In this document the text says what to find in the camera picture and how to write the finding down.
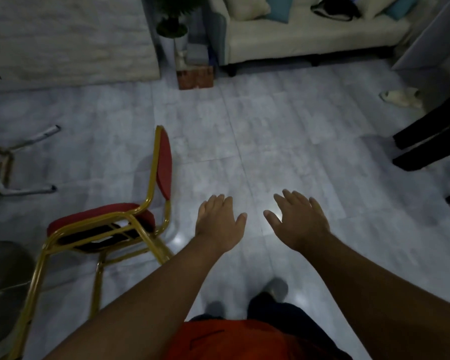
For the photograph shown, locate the person's right hand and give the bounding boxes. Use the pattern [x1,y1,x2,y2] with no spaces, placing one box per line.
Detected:
[263,189,331,253]

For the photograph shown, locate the person's left hand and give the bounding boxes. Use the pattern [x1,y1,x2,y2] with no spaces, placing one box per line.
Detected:
[195,194,248,254]

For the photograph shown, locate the person's left forearm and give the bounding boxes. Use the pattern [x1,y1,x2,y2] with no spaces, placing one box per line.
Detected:
[43,235,226,360]

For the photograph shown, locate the person's right forearm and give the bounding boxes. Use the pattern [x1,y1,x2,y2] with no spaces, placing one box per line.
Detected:
[298,232,450,360]

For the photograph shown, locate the grey right shoe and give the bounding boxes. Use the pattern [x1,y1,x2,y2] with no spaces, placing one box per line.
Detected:
[262,277,289,303]

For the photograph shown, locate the grey shoe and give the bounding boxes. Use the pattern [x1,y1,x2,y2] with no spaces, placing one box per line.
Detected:
[204,301,226,319]
[262,277,289,303]

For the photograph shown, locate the grey left shoe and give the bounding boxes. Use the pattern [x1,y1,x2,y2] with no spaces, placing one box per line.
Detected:
[204,301,226,319]

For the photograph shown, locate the dark trousers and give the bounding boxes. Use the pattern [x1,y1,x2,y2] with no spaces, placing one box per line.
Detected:
[188,291,354,360]

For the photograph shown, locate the orange shirt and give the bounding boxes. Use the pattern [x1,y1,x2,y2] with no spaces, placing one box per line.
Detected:
[165,319,335,360]

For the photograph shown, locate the black furniture leg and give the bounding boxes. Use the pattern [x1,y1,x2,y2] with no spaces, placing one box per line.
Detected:
[392,96,450,151]
[392,135,450,172]

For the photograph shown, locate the brick pattern box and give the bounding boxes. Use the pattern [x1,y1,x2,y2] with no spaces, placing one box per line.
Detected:
[176,65,215,91]

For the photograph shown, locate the pair of white slippers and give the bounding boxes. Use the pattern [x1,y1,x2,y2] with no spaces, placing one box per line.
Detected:
[379,87,424,109]

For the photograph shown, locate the grey box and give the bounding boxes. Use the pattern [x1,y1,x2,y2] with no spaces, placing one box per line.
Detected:
[187,42,211,67]

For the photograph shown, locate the cream white sofa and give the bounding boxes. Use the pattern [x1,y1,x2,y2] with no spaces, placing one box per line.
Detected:
[202,0,437,78]

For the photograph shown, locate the white plant pot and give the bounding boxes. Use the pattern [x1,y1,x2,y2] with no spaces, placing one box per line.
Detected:
[157,28,190,70]

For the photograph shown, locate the green potted plant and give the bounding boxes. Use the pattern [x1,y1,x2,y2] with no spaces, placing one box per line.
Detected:
[153,0,207,39]

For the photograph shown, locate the teal cushion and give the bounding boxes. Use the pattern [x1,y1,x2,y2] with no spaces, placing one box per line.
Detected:
[266,0,295,24]
[384,0,423,21]

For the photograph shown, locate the black bag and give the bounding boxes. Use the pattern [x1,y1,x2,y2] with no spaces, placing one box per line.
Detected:
[310,0,363,22]

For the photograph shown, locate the cream cushion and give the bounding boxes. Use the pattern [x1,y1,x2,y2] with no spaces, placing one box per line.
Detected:
[223,0,271,21]
[356,0,402,20]

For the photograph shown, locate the white cabinet panel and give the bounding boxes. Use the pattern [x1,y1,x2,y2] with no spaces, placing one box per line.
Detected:
[391,0,450,72]

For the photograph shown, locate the white shaggy rug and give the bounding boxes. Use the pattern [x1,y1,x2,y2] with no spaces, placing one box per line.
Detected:
[0,0,161,93]

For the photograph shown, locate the red chair with gold frame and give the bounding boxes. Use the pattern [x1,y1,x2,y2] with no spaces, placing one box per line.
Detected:
[7,125,175,360]

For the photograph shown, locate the white metal frame legs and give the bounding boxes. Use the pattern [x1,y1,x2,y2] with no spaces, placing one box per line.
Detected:
[0,72,62,198]

